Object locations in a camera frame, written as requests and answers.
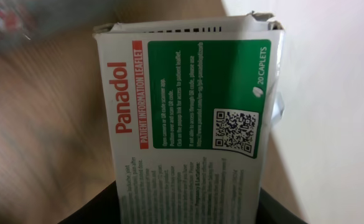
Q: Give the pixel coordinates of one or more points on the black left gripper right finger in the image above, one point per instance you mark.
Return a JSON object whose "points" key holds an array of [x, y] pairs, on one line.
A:
{"points": [[270, 211]]}

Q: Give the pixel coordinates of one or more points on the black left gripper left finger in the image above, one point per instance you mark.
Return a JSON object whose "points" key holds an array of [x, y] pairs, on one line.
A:
{"points": [[102, 209]]}

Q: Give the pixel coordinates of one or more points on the white green Panadol box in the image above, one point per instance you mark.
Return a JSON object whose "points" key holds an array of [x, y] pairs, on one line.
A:
{"points": [[189, 106]]}

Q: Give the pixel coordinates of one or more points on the grey plastic mesh basket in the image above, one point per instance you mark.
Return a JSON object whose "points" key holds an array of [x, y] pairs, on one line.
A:
{"points": [[22, 21]]}

